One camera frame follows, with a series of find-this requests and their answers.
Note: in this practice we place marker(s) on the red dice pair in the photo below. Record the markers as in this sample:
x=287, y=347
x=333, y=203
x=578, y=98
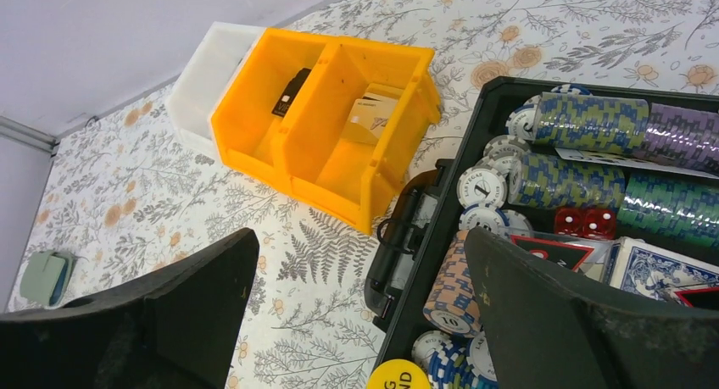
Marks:
x=588, y=223

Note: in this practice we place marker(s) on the green card holder wallet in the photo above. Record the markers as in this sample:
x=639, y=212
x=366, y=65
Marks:
x=46, y=277

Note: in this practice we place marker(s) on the black poker chip case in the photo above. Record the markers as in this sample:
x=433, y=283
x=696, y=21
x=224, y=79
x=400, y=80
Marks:
x=502, y=181

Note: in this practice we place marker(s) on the beige credit card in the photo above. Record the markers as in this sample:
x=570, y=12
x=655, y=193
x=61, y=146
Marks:
x=370, y=114

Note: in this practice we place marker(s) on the green blue chip stack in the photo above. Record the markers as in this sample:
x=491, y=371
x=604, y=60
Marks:
x=591, y=123

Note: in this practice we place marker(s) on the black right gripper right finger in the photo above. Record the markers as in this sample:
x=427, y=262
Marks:
x=548, y=327

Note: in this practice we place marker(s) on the purple chip stack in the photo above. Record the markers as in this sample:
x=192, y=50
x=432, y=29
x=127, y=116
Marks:
x=681, y=137

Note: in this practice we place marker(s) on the orange chip stack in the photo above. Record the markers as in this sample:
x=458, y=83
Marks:
x=451, y=303

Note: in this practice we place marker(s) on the white plastic bin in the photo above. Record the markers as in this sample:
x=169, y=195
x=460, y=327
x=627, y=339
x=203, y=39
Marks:
x=204, y=82

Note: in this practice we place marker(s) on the blue playing card deck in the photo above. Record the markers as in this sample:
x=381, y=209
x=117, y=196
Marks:
x=646, y=270

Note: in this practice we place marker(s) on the black credit card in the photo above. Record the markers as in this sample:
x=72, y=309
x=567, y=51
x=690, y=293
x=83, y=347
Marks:
x=290, y=92

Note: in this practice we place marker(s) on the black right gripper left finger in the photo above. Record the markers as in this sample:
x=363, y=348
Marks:
x=175, y=327

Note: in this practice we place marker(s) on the yellow dealer button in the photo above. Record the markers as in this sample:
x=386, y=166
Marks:
x=398, y=374

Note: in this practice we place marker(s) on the yellow plastic divided bin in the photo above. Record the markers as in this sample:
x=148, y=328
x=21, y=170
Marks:
x=302, y=154

